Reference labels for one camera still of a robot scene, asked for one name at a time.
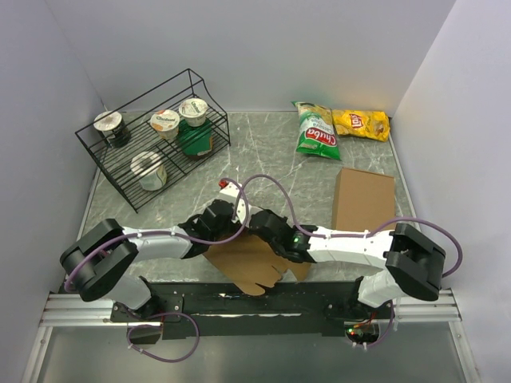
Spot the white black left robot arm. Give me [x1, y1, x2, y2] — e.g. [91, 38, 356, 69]
[60, 199, 248, 321]

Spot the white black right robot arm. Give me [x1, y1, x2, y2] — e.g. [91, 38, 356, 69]
[248, 210, 446, 318]

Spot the folded brown cardboard box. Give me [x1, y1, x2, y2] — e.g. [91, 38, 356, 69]
[331, 168, 395, 231]

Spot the green snack packet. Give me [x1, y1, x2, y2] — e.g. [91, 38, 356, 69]
[177, 119, 213, 158]

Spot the green Chuba chips bag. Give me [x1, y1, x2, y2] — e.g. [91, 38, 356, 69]
[292, 101, 341, 160]

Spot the orange Chobani yogurt cup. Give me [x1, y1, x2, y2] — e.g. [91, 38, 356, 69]
[149, 109, 180, 141]

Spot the green Chobani yogurt cup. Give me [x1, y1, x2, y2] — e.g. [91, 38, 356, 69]
[178, 98, 208, 128]

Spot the dark yogurt cup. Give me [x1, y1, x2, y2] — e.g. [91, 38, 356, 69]
[93, 111, 131, 148]

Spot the yellow Lays chips bag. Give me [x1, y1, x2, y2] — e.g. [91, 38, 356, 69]
[332, 109, 390, 142]

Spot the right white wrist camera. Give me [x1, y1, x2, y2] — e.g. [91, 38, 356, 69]
[236, 203, 262, 226]

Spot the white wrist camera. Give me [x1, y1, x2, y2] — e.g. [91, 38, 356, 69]
[236, 203, 262, 226]
[219, 180, 250, 221]

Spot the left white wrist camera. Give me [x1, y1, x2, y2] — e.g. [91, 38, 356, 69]
[219, 180, 250, 221]

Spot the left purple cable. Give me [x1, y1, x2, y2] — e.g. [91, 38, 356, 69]
[63, 177, 251, 363]

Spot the purple cable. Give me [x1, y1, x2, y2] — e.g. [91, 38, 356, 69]
[63, 177, 251, 363]
[235, 174, 463, 348]

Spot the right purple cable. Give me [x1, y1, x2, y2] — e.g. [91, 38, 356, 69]
[235, 174, 463, 348]

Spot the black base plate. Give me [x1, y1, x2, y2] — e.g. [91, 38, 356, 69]
[102, 282, 411, 343]

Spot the white ring yogurt cup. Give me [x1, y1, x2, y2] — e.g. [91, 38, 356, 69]
[130, 152, 167, 192]

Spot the black wire rack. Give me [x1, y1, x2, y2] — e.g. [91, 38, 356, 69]
[75, 69, 231, 211]

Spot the aluminium rail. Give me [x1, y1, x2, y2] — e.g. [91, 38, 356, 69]
[39, 290, 461, 327]

